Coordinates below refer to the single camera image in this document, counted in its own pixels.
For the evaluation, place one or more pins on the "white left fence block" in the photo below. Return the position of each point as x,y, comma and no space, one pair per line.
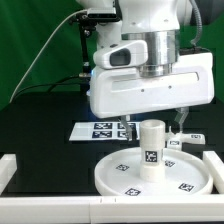
8,166

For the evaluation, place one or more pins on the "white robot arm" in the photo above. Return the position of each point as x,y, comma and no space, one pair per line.
171,28

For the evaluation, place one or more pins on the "white marker tag board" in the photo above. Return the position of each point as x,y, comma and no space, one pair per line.
98,131

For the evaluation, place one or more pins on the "white front fence rail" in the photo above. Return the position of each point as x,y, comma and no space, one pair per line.
98,209

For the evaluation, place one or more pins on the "white round table top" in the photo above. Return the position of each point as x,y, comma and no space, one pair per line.
118,174

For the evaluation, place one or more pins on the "white fence block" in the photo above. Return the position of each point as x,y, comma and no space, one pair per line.
216,168
8,166

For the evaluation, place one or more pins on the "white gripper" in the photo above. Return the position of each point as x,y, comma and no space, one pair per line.
121,92

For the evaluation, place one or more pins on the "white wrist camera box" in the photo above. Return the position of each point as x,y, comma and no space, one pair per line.
128,53

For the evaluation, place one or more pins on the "white right fence block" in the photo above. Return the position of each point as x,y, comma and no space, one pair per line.
216,168

